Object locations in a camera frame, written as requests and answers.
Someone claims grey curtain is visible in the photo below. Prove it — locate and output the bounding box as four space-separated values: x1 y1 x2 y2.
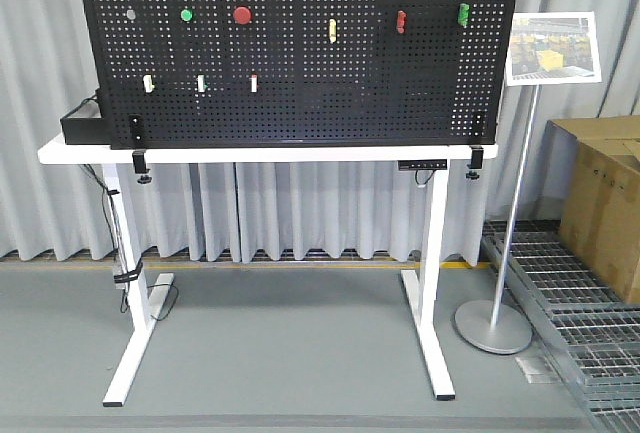
1 0 639 263

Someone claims black desk cable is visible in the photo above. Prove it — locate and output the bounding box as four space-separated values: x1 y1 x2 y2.
82 163 180 323

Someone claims green toggle switch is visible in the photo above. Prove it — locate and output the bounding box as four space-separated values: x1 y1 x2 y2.
457 3 470 28

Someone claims green white rocker switch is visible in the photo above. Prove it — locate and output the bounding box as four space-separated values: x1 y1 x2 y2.
197 74 207 93

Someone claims brown cardboard box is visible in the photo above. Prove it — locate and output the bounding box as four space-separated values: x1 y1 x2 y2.
552 116 639 303

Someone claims lower red mushroom button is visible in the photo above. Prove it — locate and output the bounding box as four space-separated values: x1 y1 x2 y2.
233 6 253 25

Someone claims black table clamp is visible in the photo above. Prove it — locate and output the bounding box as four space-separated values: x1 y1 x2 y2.
129 114 152 185
464 111 486 184

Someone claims desk height control panel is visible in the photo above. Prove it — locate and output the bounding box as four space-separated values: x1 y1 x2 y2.
397 159 448 171

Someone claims white standing desk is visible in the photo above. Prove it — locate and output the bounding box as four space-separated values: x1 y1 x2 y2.
37 135 499 407

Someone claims framed photo sign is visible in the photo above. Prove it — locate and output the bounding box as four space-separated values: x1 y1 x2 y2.
505 12 602 86

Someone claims yellow toggle switch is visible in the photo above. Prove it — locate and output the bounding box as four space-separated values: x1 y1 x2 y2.
328 18 337 43

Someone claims left black table clamp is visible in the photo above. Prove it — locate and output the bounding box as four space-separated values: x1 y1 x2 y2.
129 114 152 185

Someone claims black box on desk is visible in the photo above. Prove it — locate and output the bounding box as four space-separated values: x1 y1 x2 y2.
60 89 111 145

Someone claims right black table clamp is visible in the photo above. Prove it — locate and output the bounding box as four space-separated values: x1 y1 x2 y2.
464 111 486 184

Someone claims metal floor grating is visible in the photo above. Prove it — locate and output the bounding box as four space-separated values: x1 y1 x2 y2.
506 220 639 432

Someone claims black perforated pegboard panel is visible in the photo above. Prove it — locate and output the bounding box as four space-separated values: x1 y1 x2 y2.
83 0 515 149

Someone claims green round push button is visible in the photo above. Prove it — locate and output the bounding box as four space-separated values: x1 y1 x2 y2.
180 9 193 22

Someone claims silver sign stand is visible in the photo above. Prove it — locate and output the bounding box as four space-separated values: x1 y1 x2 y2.
453 85 541 355

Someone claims red toggle switch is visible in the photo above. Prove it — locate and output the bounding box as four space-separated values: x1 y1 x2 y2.
396 10 407 34

